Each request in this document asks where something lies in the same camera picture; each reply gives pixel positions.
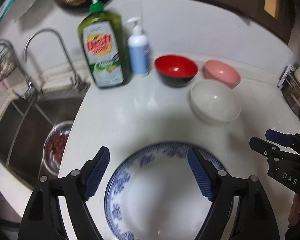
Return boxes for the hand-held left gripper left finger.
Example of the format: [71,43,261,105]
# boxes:
[17,146,110,240]

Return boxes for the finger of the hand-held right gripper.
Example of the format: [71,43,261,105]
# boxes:
[265,129,300,155]
[249,137,300,165]

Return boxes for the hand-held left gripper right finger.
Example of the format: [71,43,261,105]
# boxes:
[187,146,280,240]

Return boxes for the blue patterned white plate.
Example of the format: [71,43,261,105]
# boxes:
[104,144,240,240]
[140,142,240,223]

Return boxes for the white bowl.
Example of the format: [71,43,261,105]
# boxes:
[189,81,241,124]

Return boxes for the pink bowl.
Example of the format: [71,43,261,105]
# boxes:
[202,60,241,90]

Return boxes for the red and black bowl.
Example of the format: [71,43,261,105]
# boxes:
[154,55,199,88]

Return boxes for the person's right hand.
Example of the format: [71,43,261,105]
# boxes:
[288,194,300,228]

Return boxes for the steel pot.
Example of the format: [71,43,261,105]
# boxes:
[282,86,300,120]

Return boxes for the steel bowl of red fruit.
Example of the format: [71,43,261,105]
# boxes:
[43,121,74,175]

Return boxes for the metal pot rack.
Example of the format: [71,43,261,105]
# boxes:
[277,65,300,120]

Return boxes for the stainless steel sink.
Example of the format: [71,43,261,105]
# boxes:
[0,90,85,180]

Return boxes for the green dish soap bottle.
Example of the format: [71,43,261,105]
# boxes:
[77,0,130,90]

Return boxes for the slim steel gooseneck faucet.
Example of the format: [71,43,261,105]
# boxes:
[24,29,89,90]

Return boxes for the white pump bottle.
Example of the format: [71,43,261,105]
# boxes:
[126,17,151,77]

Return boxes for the tall steel kitchen faucet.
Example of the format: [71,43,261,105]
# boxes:
[0,40,43,100]

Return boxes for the wire basket on faucet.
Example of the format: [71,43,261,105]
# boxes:
[0,52,18,83]

